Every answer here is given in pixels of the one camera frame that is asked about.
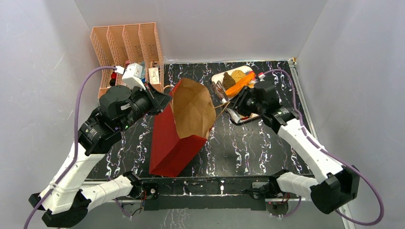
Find brown twisted fake bread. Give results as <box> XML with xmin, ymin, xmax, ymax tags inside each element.
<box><xmin>222</xmin><ymin>72</ymin><xmax>236</xmax><ymax>90</ymax></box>

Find pink plastic file organizer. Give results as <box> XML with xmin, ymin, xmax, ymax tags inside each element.
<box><xmin>90</xmin><ymin>22</ymin><xmax>164</xmax><ymax>92</ymax></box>

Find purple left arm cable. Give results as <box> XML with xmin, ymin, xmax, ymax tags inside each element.
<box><xmin>23</xmin><ymin>65</ymin><xmax>125</xmax><ymax>229</ymax></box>

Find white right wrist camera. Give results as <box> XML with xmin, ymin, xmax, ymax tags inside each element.
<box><xmin>258</xmin><ymin>73</ymin><xmax>266</xmax><ymax>82</ymax></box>

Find strawberry print cutting board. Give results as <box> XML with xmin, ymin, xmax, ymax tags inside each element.
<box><xmin>211</xmin><ymin>66</ymin><xmax>259</xmax><ymax>124</ymax></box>

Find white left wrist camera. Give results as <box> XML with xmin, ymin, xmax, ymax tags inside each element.
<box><xmin>122</xmin><ymin>63</ymin><xmax>146</xmax><ymax>90</ymax></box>

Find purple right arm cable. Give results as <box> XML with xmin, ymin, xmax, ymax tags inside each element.
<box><xmin>257</xmin><ymin>69</ymin><xmax>385</xmax><ymax>226</ymax></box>

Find red dark bottle in organizer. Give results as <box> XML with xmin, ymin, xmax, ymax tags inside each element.
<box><xmin>109</xmin><ymin>72</ymin><xmax>117</xmax><ymax>86</ymax></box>

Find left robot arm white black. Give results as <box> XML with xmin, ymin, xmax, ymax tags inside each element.
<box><xmin>29</xmin><ymin>83</ymin><xmax>172</xmax><ymax>228</ymax></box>

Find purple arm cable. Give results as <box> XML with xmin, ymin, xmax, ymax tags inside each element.
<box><xmin>257</xmin><ymin>69</ymin><xmax>385</xmax><ymax>226</ymax></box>
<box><xmin>23</xmin><ymin>65</ymin><xmax>125</xmax><ymax>229</ymax></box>

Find red brown paper bag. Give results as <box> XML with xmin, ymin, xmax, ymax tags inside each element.
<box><xmin>149</xmin><ymin>78</ymin><xmax>217</xmax><ymax>177</ymax></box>

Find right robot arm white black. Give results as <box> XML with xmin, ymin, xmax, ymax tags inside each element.
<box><xmin>229</xmin><ymin>81</ymin><xmax>360</xmax><ymax>214</ymax></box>

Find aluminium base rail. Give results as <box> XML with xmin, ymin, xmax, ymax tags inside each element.
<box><xmin>60</xmin><ymin>178</ymin><xmax>349</xmax><ymax>204</ymax></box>

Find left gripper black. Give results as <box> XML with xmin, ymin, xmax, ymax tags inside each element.
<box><xmin>118</xmin><ymin>81</ymin><xmax>173</xmax><ymax>132</ymax></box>

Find round yellow fake bread slice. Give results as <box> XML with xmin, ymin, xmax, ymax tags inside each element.
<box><xmin>231</xmin><ymin>70</ymin><xmax>246</xmax><ymax>83</ymax></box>

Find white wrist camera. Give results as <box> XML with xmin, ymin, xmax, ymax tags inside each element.
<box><xmin>258</xmin><ymin>73</ymin><xmax>266</xmax><ymax>82</ymax></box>
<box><xmin>122</xmin><ymin>63</ymin><xmax>146</xmax><ymax>90</ymax></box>

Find white card box in organizer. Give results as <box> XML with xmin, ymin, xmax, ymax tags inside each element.
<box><xmin>149</xmin><ymin>67</ymin><xmax>160</xmax><ymax>84</ymax></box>

